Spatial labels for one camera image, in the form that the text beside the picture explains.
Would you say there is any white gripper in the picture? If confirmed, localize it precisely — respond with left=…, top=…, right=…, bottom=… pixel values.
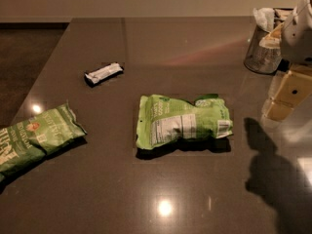
left=262, top=0, right=312, bottom=122

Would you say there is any green rice chip bag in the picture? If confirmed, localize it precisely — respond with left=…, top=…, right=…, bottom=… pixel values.
left=136, top=94, right=233, bottom=150

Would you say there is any black white snack bar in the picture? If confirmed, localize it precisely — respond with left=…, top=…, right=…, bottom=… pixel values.
left=84, top=62, right=124, bottom=86

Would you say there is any green jalapeno chip bag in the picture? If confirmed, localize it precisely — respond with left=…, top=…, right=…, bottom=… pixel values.
left=0, top=103, right=87, bottom=181

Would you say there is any white crumpled napkin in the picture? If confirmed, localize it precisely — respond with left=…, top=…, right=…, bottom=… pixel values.
left=253, top=8, right=275, bottom=32

